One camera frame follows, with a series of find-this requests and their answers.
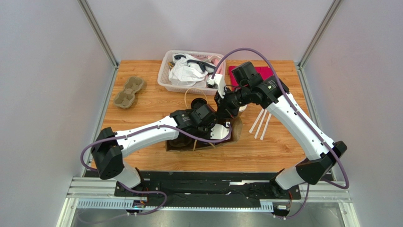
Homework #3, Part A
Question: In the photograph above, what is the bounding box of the paper coffee cup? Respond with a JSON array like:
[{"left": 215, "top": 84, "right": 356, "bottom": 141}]
[{"left": 237, "top": 105, "right": 247, "bottom": 117}]

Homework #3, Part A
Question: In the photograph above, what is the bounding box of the brown paper bag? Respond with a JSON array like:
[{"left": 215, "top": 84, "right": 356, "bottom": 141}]
[{"left": 165, "top": 98, "right": 243, "bottom": 152}]

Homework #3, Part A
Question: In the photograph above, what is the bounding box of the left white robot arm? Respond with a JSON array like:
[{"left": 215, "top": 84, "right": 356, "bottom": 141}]
[{"left": 90, "top": 104, "right": 219, "bottom": 188}]

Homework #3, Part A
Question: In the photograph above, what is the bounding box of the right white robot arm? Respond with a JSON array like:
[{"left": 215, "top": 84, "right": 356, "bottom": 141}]
[{"left": 207, "top": 61, "right": 347, "bottom": 196}]

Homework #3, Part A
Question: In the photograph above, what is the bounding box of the white plastic basket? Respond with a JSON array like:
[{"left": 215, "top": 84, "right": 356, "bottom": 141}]
[{"left": 157, "top": 50, "right": 223, "bottom": 96}]

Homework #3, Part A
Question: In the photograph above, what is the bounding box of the black lid on table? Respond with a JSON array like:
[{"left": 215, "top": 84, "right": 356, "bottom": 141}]
[{"left": 191, "top": 98, "right": 207, "bottom": 110}]

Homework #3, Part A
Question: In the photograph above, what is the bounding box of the white wrapped straw left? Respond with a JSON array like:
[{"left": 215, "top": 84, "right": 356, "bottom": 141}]
[{"left": 248, "top": 109, "right": 265, "bottom": 133}]

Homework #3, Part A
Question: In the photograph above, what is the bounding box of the white wrapped straw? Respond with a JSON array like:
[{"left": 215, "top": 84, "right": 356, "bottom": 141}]
[
  {"left": 248, "top": 109, "right": 265, "bottom": 133},
  {"left": 254, "top": 110, "right": 268, "bottom": 139},
  {"left": 260, "top": 113, "right": 272, "bottom": 140}
]

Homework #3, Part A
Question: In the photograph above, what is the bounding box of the white wrapped straw middle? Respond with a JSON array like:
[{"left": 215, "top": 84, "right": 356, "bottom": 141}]
[{"left": 254, "top": 110, "right": 268, "bottom": 139}]

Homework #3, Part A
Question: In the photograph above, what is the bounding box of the white wrapped straw right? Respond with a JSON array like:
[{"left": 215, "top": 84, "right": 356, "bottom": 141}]
[{"left": 260, "top": 113, "right": 272, "bottom": 140}]

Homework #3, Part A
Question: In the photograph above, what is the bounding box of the red folded cloth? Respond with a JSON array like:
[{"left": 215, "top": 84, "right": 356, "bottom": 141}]
[{"left": 228, "top": 66, "right": 273, "bottom": 86}]

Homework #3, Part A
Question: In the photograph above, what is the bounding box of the white cloth in basket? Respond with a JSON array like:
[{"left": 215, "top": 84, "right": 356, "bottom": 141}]
[{"left": 168, "top": 53, "right": 207, "bottom": 88}]

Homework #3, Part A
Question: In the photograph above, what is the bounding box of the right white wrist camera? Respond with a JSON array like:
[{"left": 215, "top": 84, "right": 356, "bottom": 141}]
[{"left": 207, "top": 74, "right": 226, "bottom": 98}]

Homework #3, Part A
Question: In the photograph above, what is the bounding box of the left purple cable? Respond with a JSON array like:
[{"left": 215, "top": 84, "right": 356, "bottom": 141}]
[{"left": 79, "top": 122, "right": 233, "bottom": 216}]

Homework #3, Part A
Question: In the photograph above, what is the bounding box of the purple cable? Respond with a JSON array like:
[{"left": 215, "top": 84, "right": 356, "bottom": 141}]
[
  {"left": 210, "top": 48, "right": 350, "bottom": 220},
  {"left": 79, "top": 122, "right": 233, "bottom": 216}
]

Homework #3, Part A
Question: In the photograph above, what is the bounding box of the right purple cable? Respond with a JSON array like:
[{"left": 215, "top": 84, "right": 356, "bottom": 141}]
[{"left": 210, "top": 48, "right": 350, "bottom": 220}]

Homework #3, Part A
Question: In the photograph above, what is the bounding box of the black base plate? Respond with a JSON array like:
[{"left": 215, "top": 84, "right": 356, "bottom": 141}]
[{"left": 85, "top": 170, "right": 334, "bottom": 209}]

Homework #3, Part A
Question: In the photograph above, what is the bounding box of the aluminium frame rail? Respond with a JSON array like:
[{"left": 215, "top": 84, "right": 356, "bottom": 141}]
[{"left": 57, "top": 177, "right": 359, "bottom": 227}]

